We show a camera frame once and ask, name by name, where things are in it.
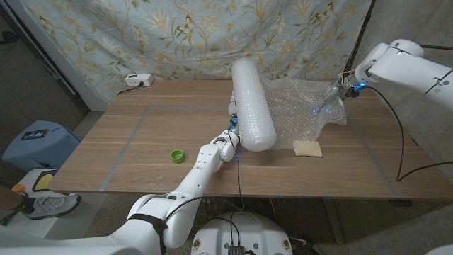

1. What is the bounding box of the bubble wrap roll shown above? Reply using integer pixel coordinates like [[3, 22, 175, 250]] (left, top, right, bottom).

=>
[[231, 57, 348, 152]]

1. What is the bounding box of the grey slanted frame post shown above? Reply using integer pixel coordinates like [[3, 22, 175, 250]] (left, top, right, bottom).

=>
[[6, 0, 109, 111]]

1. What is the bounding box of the grey table leg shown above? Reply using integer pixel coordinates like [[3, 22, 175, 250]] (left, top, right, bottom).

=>
[[321, 198, 346, 245]]

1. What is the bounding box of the black power strip cord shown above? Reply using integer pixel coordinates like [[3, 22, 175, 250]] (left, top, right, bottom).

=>
[[116, 83, 144, 96]]

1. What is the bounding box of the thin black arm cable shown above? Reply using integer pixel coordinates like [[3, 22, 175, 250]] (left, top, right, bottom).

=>
[[364, 86, 453, 183], [164, 132, 246, 224]]

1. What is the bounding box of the floral blue backdrop cloth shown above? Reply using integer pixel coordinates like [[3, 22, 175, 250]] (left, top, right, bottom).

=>
[[21, 0, 372, 107]]

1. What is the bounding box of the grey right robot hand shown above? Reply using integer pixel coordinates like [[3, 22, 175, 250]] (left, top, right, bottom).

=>
[[311, 70, 365, 114]]

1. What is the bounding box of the white box with yellow pad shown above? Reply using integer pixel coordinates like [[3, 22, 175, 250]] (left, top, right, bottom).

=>
[[12, 168, 57, 194]]

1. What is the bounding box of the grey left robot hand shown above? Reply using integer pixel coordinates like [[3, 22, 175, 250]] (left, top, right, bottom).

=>
[[227, 90, 241, 137]]

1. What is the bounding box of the white power strip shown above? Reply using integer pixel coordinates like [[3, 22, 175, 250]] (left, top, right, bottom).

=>
[[124, 73, 155, 87]]

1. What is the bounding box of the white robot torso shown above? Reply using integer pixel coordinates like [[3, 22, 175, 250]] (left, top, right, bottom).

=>
[[190, 211, 294, 255]]

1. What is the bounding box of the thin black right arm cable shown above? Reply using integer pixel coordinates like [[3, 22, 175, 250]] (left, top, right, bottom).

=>
[[364, 86, 453, 183]]

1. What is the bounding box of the pale yellow sponge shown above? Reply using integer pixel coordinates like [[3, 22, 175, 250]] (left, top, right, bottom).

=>
[[293, 140, 323, 158]]

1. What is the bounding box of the blue plastic bin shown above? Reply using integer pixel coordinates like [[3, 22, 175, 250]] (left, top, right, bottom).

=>
[[1, 120, 81, 173]]

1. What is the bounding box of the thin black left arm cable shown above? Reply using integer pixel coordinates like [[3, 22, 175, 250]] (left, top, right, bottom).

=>
[[164, 132, 246, 224]]

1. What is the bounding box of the black backdrop stand pole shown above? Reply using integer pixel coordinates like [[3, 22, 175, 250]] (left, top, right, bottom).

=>
[[340, 0, 376, 81]]

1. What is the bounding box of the grey sneaker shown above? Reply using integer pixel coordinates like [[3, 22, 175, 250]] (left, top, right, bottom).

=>
[[21, 193, 82, 221]]

